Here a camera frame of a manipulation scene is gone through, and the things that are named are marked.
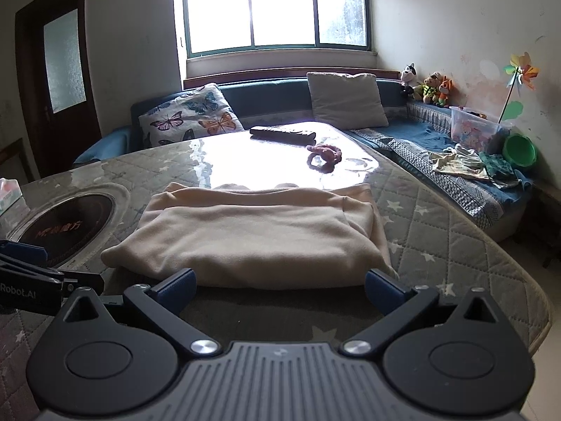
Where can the black white plush toy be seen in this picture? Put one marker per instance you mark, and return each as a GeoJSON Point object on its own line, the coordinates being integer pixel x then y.
{"type": "Point", "coordinates": [408, 79]}

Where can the grey quilted table cover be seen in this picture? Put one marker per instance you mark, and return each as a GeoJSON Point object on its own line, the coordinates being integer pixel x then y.
{"type": "Point", "coordinates": [438, 237]}

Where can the tissue box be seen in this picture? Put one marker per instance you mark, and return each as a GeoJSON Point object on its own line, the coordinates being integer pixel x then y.
{"type": "Point", "coordinates": [8, 195]}

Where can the orange plush fox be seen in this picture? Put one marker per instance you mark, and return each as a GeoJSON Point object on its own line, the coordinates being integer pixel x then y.
{"type": "Point", "coordinates": [445, 92]}

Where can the brown plush bear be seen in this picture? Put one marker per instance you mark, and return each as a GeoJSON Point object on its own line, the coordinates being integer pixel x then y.
{"type": "Point", "coordinates": [430, 87]}

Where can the blue quilted sofa mat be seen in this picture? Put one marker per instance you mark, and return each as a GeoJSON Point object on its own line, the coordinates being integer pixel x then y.
{"type": "Point", "coordinates": [420, 140]}

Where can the wooden chair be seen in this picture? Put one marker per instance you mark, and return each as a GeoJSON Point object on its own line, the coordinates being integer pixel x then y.
{"type": "Point", "coordinates": [15, 162]}

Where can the blue cloth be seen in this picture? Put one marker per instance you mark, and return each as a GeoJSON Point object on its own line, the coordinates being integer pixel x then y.
{"type": "Point", "coordinates": [524, 180]}

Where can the black remote control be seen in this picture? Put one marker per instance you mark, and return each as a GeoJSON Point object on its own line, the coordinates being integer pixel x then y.
{"type": "Point", "coordinates": [282, 133]}

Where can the clear plastic storage box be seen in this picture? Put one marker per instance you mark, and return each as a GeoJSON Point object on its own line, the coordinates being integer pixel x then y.
{"type": "Point", "coordinates": [475, 129]}

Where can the pink toy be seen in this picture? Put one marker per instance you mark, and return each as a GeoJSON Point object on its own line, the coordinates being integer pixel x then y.
{"type": "Point", "coordinates": [324, 155]}

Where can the window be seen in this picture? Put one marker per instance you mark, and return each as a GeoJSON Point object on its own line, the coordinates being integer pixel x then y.
{"type": "Point", "coordinates": [280, 8]}

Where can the green patterned cloth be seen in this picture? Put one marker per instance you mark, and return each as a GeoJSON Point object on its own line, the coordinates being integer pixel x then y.
{"type": "Point", "coordinates": [497, 164]}

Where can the butterfly print pillow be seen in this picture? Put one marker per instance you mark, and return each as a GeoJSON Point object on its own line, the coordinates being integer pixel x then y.
{"type": "Point", "coordinates": [193, 114]}

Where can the black induction cooker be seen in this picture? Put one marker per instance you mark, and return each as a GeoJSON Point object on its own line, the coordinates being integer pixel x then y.
{"type": "Point", "coordinates": [70, 223]}

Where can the colourful pinwheel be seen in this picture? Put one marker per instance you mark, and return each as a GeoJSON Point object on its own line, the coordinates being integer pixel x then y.
{"type": "Point", "coordinates": [521, 72]}

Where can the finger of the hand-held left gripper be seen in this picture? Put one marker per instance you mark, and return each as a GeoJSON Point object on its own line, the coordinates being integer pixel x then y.
{"type": "Point", "coordinates": [83, 283]}
{"type": "Point", "coordinates": [26, 254]}

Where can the pale yellow cloth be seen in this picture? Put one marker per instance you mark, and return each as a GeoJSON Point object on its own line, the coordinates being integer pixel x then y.
{"type": "Point", "coordinates": [458, 162]}

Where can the blue sofa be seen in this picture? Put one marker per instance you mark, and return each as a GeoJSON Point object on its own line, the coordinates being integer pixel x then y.
{"type": "Point", "coordinates": [271, 96]}

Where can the dark wooden door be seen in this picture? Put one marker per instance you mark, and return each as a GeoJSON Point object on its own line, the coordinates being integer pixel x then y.
{"type": "Point", "coordinates": [30, 96]}

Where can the grey pillow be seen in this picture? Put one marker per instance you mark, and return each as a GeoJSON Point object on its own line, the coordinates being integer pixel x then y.
{"type": "Point", "coordinates": [346, 98]}

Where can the green plastic bowl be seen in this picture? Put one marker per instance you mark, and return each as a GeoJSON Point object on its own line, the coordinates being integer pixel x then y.
{"type": "Point", "coordinates": [519, 149]}

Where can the cream sweatshirt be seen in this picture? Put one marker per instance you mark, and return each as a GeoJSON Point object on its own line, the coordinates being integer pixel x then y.
{"type": "Point", "coordinates": [263, 237]}

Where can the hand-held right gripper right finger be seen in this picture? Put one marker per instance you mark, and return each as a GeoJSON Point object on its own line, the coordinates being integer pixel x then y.
{"type": "Point", "coordinates": [385, 291]}

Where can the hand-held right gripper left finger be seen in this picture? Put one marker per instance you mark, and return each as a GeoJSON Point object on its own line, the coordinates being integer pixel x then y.
{"type": "Point", "coordinates": [177, 291]}

